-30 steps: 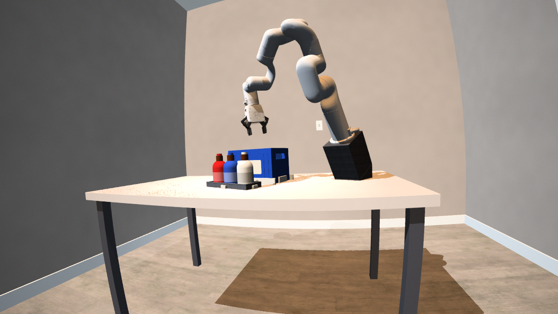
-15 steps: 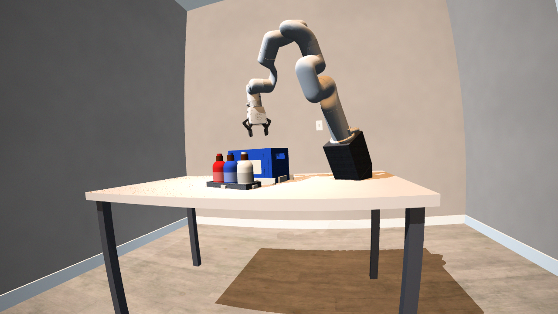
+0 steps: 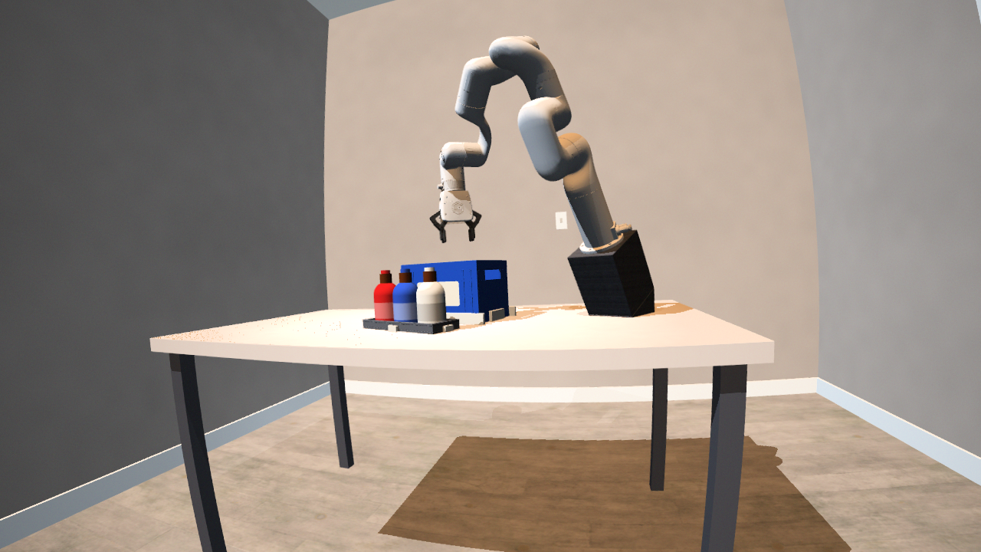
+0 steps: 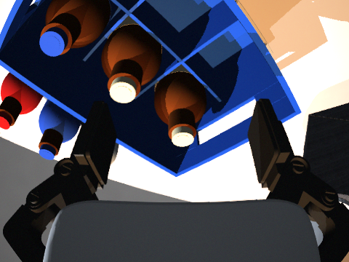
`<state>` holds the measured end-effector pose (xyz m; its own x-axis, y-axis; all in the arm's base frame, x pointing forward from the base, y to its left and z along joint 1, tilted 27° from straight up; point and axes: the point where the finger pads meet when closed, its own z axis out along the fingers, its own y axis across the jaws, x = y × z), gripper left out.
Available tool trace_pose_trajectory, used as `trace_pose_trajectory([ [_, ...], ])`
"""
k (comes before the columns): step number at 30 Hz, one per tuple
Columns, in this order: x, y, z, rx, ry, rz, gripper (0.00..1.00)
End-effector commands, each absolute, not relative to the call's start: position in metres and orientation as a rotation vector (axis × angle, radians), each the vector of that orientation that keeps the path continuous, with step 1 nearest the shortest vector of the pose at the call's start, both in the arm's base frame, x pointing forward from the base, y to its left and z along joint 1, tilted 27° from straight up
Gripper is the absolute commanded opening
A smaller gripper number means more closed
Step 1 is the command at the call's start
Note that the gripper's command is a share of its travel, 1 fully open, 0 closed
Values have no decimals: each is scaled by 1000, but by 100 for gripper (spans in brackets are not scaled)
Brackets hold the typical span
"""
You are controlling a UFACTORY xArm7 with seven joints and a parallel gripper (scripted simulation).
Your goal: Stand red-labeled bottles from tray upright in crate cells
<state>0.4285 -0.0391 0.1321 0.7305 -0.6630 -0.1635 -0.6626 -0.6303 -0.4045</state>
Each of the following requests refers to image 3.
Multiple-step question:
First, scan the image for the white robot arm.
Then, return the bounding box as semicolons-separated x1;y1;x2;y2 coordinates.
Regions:
438;36;632;254

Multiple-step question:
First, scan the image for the red bottle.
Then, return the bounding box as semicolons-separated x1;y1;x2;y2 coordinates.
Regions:
374;270;396;321

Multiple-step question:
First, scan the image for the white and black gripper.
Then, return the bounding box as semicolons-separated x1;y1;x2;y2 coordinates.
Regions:
430;189;481;243

